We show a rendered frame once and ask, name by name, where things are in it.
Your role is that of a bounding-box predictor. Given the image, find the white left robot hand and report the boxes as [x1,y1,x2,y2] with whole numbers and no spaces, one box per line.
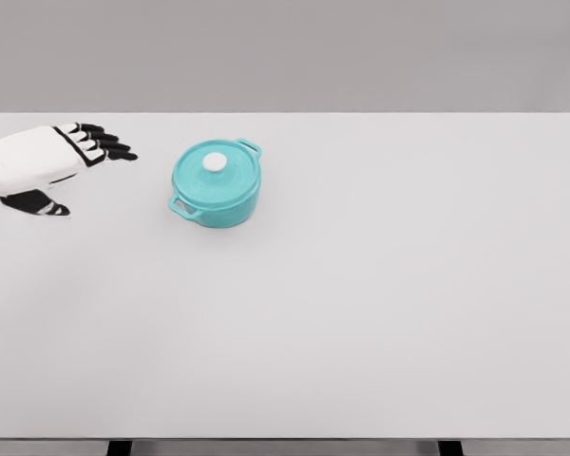
[0,122,140,219]

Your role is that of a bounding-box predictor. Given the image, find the teal pot lid white knob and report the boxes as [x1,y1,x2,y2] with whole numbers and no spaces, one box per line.
[172,139,260,207]

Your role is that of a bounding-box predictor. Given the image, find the teal pot with handles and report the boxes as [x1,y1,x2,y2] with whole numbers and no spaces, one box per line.
[167,138,263,230]

